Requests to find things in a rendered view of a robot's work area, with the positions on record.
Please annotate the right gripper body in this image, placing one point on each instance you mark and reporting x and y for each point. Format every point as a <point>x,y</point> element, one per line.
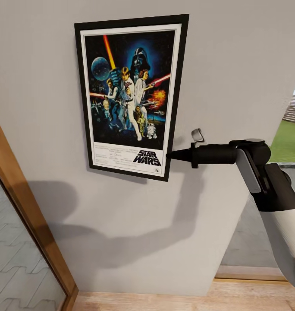
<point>209,154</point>

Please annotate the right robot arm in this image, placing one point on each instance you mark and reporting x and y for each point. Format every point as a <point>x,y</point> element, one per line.
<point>267,183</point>

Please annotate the door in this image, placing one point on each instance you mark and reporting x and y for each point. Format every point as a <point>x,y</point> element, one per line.
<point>33,273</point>

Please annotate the poster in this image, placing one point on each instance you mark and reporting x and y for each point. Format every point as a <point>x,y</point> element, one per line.
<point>130,74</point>

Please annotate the fixed window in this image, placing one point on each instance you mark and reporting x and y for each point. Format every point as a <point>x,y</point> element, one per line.
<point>249,257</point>

